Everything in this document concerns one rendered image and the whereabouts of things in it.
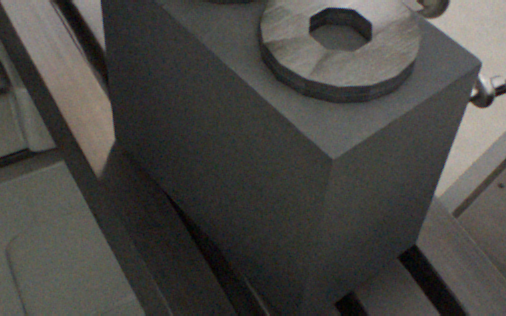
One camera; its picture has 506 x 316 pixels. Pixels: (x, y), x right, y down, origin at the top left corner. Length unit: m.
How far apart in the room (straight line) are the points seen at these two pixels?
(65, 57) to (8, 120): 0.17
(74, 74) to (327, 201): 0.33
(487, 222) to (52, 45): 0.63
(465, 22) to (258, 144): 1.88
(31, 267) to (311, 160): 0.71
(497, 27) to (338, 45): 1.87
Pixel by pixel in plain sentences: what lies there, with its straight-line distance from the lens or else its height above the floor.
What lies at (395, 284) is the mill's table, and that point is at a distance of 0.63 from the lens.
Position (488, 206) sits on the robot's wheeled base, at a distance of 1.18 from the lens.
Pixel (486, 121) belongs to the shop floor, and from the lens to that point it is 2.12.
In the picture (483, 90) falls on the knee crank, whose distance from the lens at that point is 1.36.
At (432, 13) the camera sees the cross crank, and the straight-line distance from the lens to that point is 1.34.
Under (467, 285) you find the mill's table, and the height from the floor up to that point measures 0.97.
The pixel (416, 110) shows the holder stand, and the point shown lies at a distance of 0.48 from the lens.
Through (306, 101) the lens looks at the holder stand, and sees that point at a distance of 0.47.
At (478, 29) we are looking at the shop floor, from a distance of 2.34.
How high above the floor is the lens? 1.49
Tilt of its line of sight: 53 degrees down
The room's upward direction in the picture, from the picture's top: 2 degrees clockwise
